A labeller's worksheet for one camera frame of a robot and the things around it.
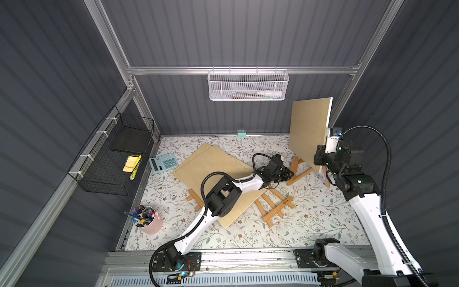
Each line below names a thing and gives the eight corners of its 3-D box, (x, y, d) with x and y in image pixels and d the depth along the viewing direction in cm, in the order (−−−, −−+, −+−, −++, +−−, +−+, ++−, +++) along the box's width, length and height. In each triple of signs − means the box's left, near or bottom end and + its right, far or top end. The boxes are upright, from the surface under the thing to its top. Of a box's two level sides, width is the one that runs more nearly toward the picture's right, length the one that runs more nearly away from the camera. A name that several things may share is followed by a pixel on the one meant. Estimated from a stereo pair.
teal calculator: (153, 175, 103) (150, 172, 100) (151, 161, 110) (149, 158, 107) (179, 167, 107) (177, 163, 104) (175, 154, 113) (174, 150, 110)
